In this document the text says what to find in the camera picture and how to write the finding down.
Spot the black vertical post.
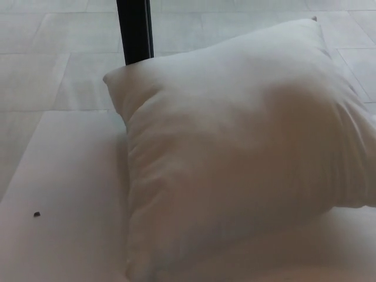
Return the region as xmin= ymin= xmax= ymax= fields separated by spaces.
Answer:
xmin=116 ymin=0 xmax=155 ymax=66

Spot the white square pillow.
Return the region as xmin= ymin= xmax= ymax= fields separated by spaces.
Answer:
xmin=102 ymin=16 xmax=376 ymax=282

